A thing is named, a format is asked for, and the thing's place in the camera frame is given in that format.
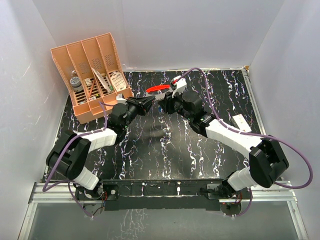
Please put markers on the white paper card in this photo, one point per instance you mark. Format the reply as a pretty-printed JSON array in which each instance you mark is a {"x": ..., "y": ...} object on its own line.
[{"x": 104, "y": 82}]

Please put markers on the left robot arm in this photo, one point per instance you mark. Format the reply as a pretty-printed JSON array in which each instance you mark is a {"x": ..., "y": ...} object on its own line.
[{"x": 70, "y": 152}]

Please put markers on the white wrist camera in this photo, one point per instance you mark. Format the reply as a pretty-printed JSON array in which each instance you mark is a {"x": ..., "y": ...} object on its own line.
[
  {"x": 121, "y": 97},
  {"x": 178, "y": 85}
]

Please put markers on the aluminium frame rail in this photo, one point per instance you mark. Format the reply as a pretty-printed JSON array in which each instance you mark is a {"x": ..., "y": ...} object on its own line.
[{"x": 140, "y": 214}]

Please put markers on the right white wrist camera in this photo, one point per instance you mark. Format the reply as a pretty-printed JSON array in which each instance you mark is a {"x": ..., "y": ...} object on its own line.
[{"x": 178, "y": 85}]

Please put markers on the grey round jar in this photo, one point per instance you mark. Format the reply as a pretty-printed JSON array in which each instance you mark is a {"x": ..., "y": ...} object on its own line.
[{"x": 76, "y": 84}]

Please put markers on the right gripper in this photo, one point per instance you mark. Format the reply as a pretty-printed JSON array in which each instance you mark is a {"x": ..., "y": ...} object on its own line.
[{"x": 168, "y": 101}]

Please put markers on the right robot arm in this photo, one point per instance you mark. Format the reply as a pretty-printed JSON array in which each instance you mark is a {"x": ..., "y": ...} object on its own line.
[{"x": 267, "y": 161}]

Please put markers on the pink desk organizer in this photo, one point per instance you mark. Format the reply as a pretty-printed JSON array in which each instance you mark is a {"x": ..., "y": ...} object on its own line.
[{"x": 77, "y": 60}]

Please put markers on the small white box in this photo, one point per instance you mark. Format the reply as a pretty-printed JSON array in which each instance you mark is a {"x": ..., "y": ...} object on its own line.
[{"x": 240, "y": 123}]

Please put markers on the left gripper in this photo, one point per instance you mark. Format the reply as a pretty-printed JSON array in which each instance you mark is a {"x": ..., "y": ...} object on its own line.
[{"x": 142, "y": 104}]

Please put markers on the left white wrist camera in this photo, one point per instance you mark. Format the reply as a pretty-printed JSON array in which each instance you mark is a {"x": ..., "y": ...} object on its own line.
[{"x": 121, "y": 97}]

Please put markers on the white labelled packet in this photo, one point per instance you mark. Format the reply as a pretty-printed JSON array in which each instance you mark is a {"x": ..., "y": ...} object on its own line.
[{"x": 118, "y": 81}]

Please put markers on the orange pencil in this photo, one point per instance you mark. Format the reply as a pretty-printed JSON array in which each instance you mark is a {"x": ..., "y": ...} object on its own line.
[{"x": 91, "y": 88}]

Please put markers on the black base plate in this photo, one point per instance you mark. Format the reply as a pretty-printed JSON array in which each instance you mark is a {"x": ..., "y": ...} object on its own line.
[{"x": 208, "y": 194}]

